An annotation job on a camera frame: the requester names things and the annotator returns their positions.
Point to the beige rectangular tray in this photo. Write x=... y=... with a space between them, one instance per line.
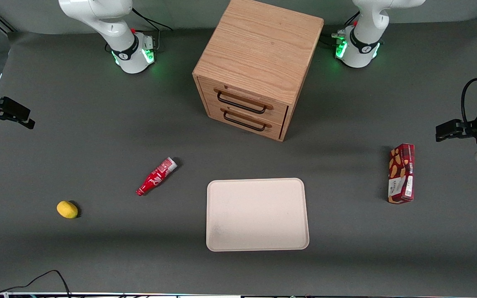
x=257 y=215

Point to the red cola bottle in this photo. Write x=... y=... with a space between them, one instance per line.
x=155 y=177

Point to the red cookie box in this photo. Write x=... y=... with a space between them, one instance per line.
x=402 y=174

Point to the dark grey table mat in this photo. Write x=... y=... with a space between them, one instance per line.
x=97 y=145

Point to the wooden drawer front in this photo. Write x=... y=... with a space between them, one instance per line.
x=215 y=114
x=209 y=89

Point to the yellow lemon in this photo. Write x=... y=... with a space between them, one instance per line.
x=67 y=209

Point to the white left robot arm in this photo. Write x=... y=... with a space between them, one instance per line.
x=360 y=45

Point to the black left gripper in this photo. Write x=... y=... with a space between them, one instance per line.
x=473 y=126

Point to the wooden two-drawer cabinet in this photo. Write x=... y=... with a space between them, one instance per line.
x=259 y=49

